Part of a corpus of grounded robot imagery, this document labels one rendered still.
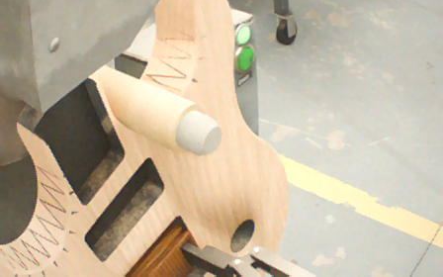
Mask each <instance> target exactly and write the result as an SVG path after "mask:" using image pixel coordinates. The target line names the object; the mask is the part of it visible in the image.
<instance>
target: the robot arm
mask: <svg viewBox="0 0 443 277"><path fill-rule="evenodd" d="M180 249H181V251H182V253H183V255H184V256H185V258H186V259H187V261H188V262H189V263H190V264H193V265H195V266H197V267H199V268H200V269H204V270H205V271H207V272H209V273H212V274H214V275H215V276H216V277H234V276H233V274H234V275H235V276H236V277H262V276H260V275H259V273H258V272H257V271H256V270H255V269H256V268H258V269H261V270H262V271H263V272H266V273H268V274H270V275H271V276H274V277H319V276H318V275H316V274H313V273H310V271H307V270H306V269H304V268H302V267H301V266H299V265H297V264H295V263H294V262H293V263H292V262H291V261H290V260H287V259H286V258H285V259H284V258H283V257H282V256H279V255H277V254H275V253H274V252H272V251H269V250H268V249H267V248H264V247H263V246H261V245H258V246H254V247H251V248H250V250H249V253H246V254H245V255H243V256H240V257H236V256H233V255H230V254H228V253H226V252H225V251H220V250H219V249H217V248H216V247H214V246H212V245H205V247H204V248H203V249H199V248H197V247H195V246H193V245H192V244H190V243H188V242H185V243H184V244H183V245H182V246H181V247H180Z"/></svg>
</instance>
